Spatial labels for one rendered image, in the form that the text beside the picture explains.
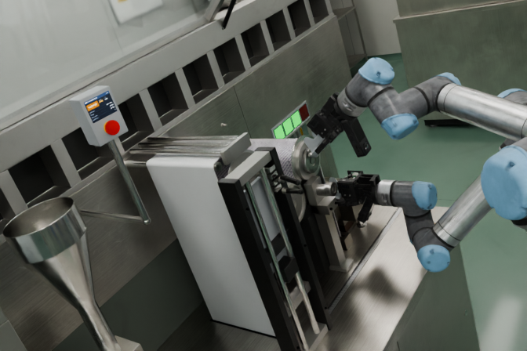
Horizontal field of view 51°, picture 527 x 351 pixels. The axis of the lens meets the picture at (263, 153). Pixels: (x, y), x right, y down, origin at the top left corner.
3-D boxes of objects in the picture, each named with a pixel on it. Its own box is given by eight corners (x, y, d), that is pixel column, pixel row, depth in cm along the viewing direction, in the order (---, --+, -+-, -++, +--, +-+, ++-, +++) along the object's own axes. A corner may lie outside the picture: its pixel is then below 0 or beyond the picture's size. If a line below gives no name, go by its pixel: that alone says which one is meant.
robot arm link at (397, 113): (437, 112, 129) (409, 76, 133) (397, 132, 126) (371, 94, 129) (425, 128, 136) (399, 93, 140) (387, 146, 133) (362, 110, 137)
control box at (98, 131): (103, 148, 107) (82, 100, 103) (89, 145, 112) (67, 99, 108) (133, 131, 111) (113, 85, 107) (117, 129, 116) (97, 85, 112)
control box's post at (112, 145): (146, 223, 118) (108, 139, 111) (141, 222, 119) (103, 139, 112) (151, 218, 119) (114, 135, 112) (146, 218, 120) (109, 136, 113)
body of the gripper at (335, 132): (318, 114, 154) (340, 87, 146) (341, 135, 154) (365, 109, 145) (304, 127, 149) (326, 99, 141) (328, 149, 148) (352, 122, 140)
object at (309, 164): (312, 179, 160) (302, 161, 156) (307, 178, 161) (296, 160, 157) (322, 160, 164) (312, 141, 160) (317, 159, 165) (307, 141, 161)
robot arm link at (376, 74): (383, 84, 128) (362, 56, 130) (357, 112, 136) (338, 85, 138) (404, 79, 132) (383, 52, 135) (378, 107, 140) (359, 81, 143)
